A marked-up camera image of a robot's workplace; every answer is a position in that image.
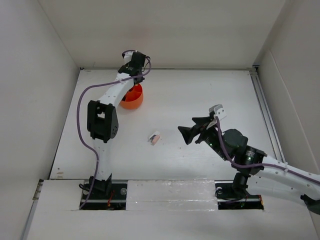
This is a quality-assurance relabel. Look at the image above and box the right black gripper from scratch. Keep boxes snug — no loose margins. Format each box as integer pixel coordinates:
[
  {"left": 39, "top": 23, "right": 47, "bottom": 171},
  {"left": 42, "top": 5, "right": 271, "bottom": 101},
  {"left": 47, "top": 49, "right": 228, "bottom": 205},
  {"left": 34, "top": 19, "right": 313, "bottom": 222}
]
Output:
[{"left": 177, "top": 116, "right": 230, "bottom": 161}]

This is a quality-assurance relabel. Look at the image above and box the pink white mini stapler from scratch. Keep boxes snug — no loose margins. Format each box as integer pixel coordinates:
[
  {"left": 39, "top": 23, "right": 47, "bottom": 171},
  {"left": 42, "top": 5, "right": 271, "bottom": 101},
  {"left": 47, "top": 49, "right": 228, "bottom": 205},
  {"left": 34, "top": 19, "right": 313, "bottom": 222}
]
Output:
[{"left": 148, "top": 131, "right": 160, "bottom": 146}]

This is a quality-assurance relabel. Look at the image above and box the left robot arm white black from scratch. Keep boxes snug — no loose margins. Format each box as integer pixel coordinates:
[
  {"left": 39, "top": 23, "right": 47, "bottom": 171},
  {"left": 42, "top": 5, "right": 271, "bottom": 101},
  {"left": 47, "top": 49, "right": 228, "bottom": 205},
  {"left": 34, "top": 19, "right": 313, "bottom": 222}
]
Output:
[{"left": 87, "top": 50, "right": 150, "bottom": 199}]

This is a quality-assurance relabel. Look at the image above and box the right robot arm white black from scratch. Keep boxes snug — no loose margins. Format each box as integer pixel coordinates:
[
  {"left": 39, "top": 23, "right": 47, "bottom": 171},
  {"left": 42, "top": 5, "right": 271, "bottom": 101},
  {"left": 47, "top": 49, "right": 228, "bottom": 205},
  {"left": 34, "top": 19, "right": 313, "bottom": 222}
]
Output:
[{"left": 177, "top": 115, "right": 320, "bottom": 215}]

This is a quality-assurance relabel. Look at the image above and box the orange round divided container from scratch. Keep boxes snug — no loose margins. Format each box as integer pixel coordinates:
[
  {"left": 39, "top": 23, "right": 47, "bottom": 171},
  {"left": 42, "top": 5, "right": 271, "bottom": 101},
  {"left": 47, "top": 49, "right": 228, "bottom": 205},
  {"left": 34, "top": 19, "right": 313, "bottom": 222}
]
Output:
[{"left": 120, "top": 84, "right": 144, "bottom": 110}]

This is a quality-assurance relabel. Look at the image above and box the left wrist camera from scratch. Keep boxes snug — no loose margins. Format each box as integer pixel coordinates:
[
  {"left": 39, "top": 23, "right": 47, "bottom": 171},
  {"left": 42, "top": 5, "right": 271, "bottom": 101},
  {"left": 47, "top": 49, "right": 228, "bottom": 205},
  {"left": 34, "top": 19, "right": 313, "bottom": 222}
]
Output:
[{"left": 121, "top": 50, "right": 137, "bottom": 64}]

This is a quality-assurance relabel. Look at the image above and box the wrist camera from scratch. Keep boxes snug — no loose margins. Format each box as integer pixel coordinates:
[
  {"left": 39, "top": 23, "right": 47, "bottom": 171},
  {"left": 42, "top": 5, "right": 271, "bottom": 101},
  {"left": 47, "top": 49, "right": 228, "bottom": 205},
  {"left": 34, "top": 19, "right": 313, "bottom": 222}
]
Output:
[
  {"left": 121, "top": 50, "right": 137, "bottom": 64},
  {"left": 209, "top": 104, "right": 227, "bottom": 123}
]

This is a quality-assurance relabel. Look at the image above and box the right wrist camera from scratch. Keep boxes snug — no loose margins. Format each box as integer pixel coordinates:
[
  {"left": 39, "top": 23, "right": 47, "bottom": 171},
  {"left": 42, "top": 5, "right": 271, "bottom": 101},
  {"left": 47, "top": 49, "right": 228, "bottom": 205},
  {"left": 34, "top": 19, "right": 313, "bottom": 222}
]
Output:
[{"left": 209, "top": 104, "right": 227, "bottom": 123}]

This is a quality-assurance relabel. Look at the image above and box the metal rail at table front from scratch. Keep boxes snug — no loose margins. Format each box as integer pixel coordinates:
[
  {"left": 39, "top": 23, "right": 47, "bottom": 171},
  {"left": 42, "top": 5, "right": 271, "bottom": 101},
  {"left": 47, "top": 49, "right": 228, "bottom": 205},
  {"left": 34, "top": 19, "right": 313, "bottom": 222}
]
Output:
[{"left": 77, "top": 178, "right": 265, "bottom": 211}]

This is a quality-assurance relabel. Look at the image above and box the aluminium rail right side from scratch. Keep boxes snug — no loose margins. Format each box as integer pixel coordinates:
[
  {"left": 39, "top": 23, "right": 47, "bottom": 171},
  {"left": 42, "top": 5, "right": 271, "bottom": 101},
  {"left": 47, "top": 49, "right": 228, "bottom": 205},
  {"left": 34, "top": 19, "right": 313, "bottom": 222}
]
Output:
[{"left": 248, "top": 65, "right": 286, "bottom": 163}]

